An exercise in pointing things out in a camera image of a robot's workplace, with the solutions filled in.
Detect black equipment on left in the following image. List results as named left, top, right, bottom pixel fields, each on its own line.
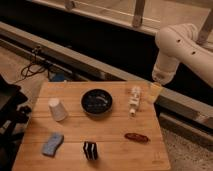
left=0, top=74, right=29, bottom=171

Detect white small bottle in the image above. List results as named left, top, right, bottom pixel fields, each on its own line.
left=129, top=86, right=141, bottom=116

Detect blue object behind table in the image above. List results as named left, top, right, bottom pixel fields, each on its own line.
left=50, top=74, right=66, bottom=82

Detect blue sponge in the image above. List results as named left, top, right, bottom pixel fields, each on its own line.
left=42, top=133, right=64, bottom=157

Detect black bowl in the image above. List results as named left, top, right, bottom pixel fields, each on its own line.
left=81, top=89, right=113, bottom=116

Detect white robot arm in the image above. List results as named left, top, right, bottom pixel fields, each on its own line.
left=152, top=23, right=213, bottom=105

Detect black cable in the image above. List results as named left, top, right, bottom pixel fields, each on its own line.
left=13, top=46, right=54, bottom=84

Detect black and white eraser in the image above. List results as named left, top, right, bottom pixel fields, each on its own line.
left=83, top=141, right=98, bottom=160

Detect dark red oblong object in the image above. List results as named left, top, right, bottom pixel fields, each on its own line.
left=124, top=133, right=149, bottom=143

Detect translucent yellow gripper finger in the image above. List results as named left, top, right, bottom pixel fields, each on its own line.
left=148, top=82, right=163, bottom=103

